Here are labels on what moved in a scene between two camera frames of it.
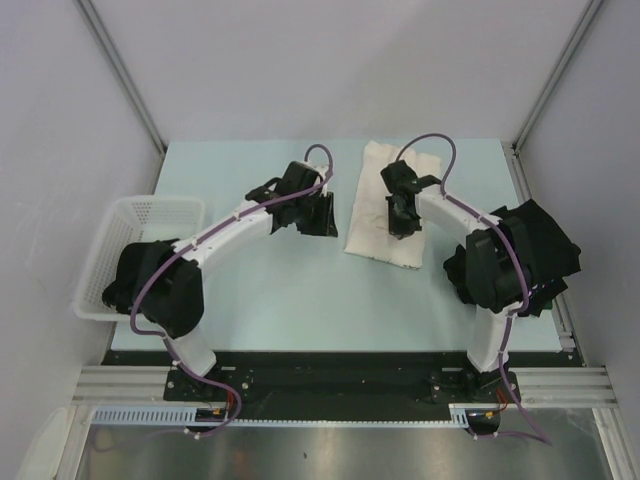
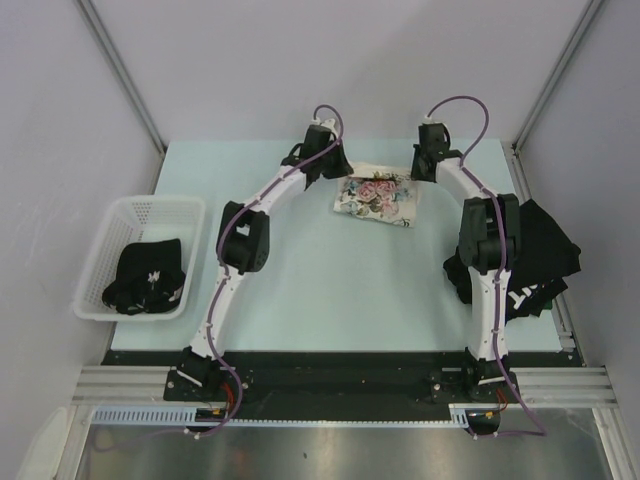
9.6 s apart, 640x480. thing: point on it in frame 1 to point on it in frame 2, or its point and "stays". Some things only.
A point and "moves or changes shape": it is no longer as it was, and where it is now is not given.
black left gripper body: (313, 216) to (331, 163)
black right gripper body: (401, 223) to (417, 169)
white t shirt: (370, 228) moves or changes shape
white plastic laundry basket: (133, 219) stays
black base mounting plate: (341, 386) stays
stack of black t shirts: (519, 263) stays
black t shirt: (137, 264) stays
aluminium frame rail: (542, 387) stays
